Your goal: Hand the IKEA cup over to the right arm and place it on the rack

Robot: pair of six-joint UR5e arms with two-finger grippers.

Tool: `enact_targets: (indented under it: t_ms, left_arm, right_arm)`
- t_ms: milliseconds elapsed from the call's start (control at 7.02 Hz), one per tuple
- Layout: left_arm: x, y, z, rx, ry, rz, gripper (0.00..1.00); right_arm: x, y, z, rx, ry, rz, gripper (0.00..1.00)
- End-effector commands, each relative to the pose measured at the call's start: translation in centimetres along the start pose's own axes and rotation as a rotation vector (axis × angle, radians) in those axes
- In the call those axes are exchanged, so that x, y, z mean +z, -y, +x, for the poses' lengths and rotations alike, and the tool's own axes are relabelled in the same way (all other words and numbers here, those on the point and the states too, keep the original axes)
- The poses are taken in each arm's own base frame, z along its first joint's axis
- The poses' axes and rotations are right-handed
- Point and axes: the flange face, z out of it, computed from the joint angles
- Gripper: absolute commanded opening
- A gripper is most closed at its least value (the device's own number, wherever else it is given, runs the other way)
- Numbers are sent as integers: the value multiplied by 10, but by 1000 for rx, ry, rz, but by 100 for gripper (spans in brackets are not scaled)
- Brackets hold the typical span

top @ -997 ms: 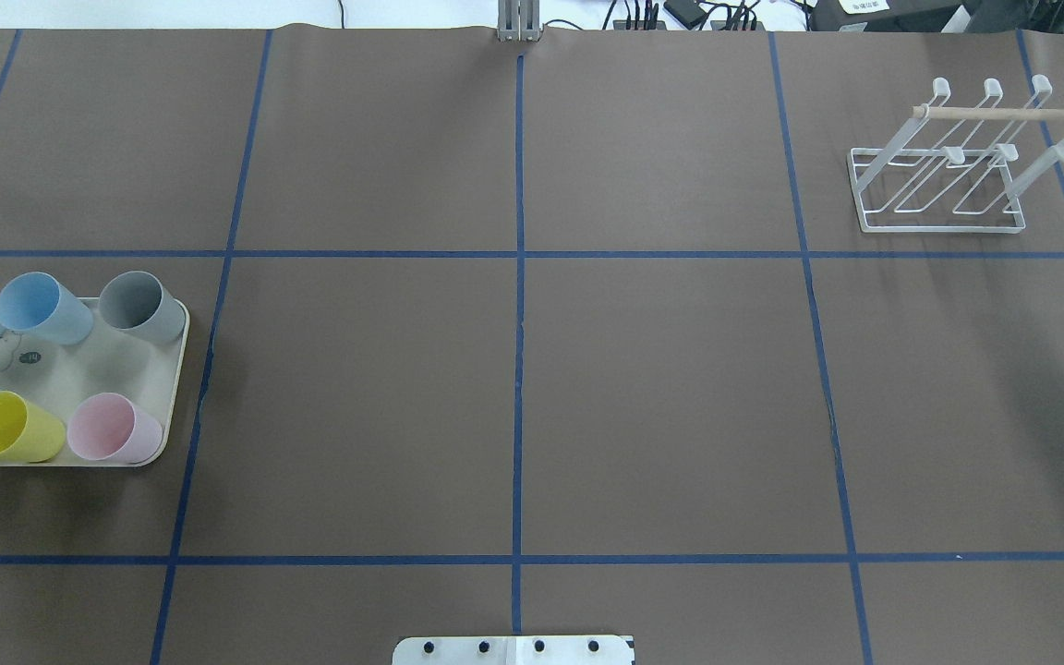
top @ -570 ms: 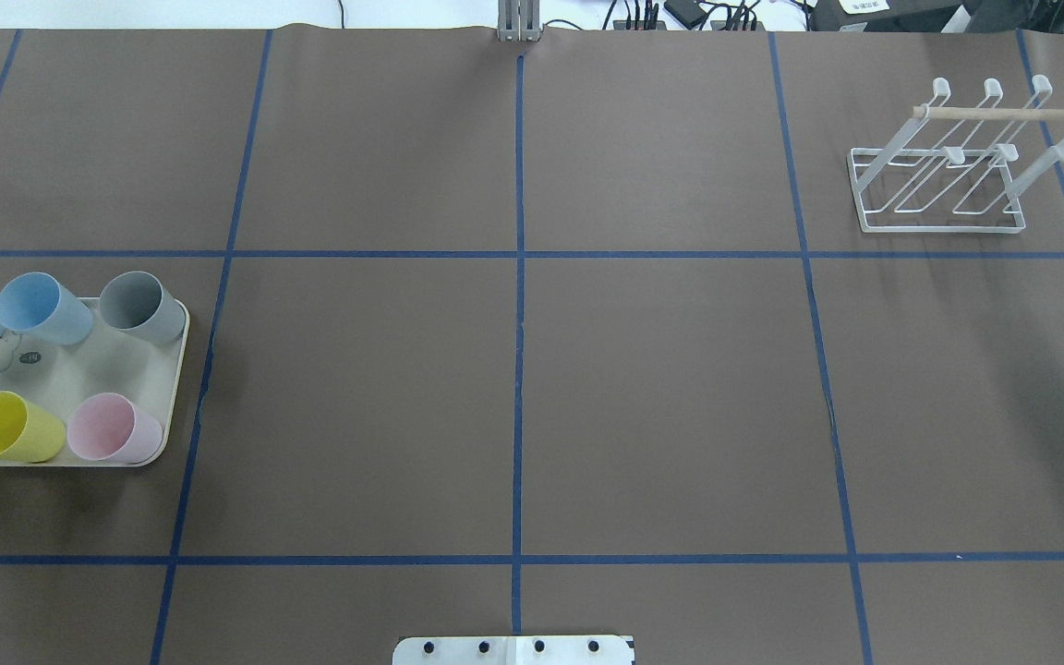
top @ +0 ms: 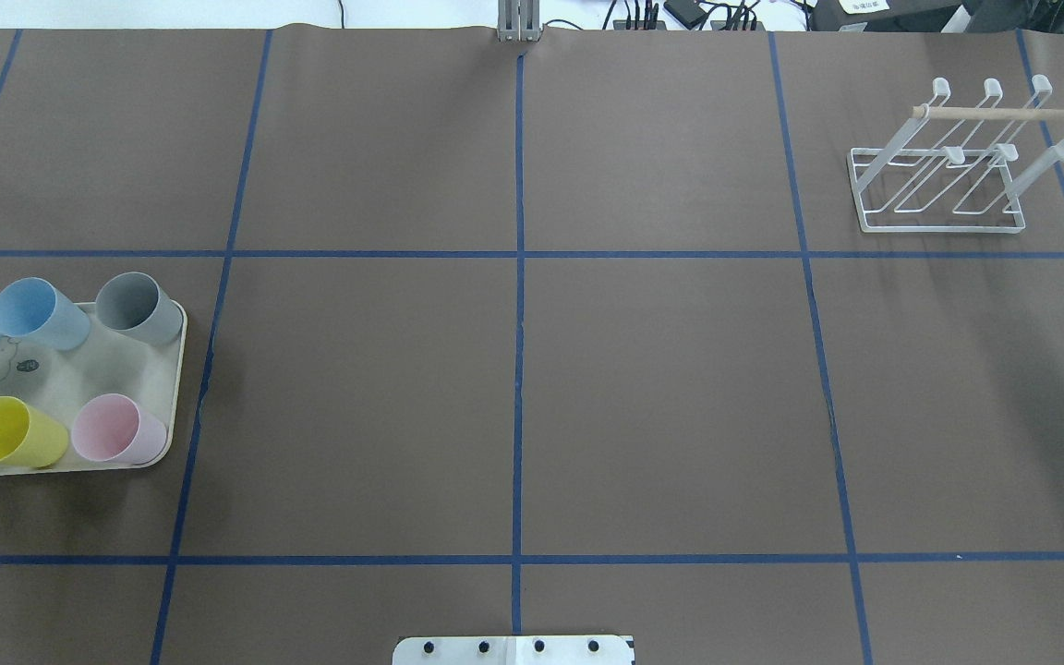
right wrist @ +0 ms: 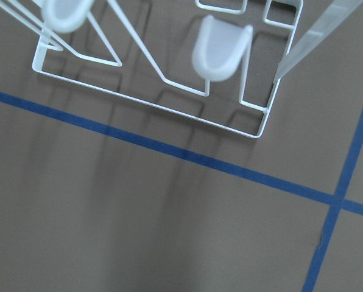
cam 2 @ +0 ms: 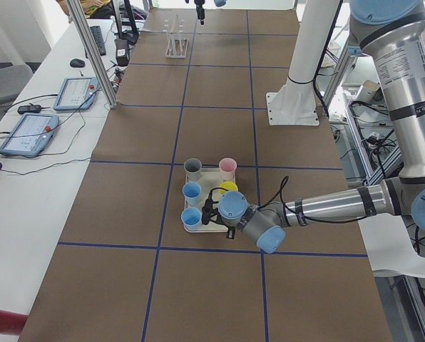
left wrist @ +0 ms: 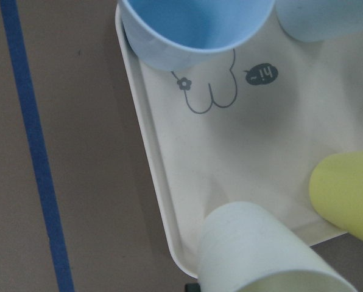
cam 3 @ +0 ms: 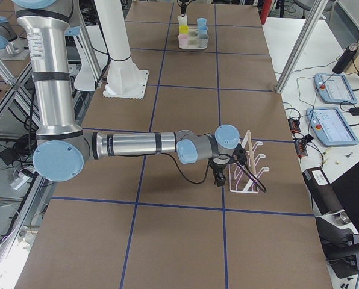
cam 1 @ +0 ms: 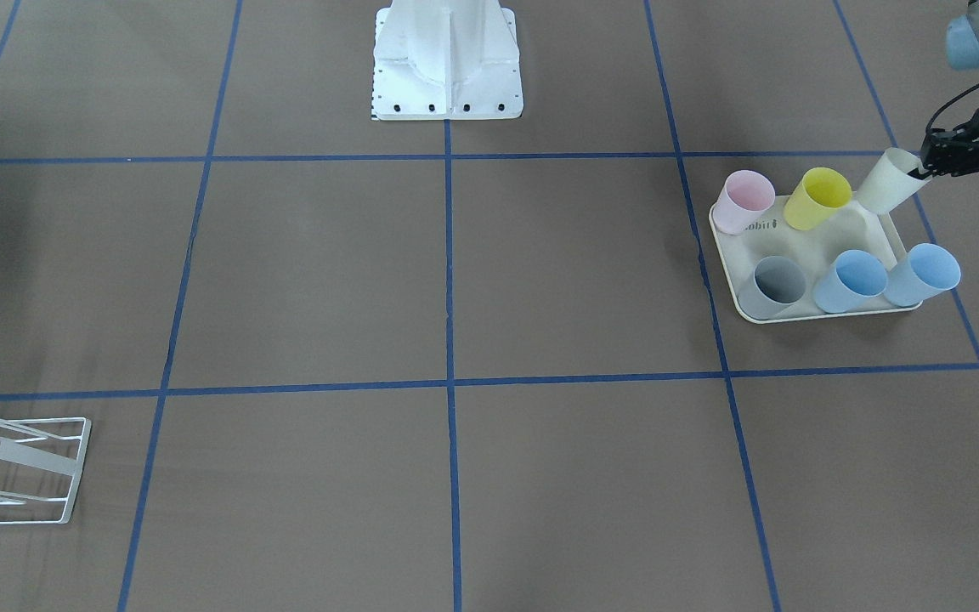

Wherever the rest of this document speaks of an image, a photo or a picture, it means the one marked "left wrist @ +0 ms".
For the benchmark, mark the white plastic cup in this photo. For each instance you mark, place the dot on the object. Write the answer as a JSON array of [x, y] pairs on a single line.
[[243, 247]]

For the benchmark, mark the pale blue plastic cup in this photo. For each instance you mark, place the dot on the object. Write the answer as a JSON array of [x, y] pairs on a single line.
[[310, 21]]

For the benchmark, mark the yellow plastic cup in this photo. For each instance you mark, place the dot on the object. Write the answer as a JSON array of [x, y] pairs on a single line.
[[336, 191]]

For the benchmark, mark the white cartoon tray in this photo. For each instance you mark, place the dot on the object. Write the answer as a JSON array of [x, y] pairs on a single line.
[[248, 125]]

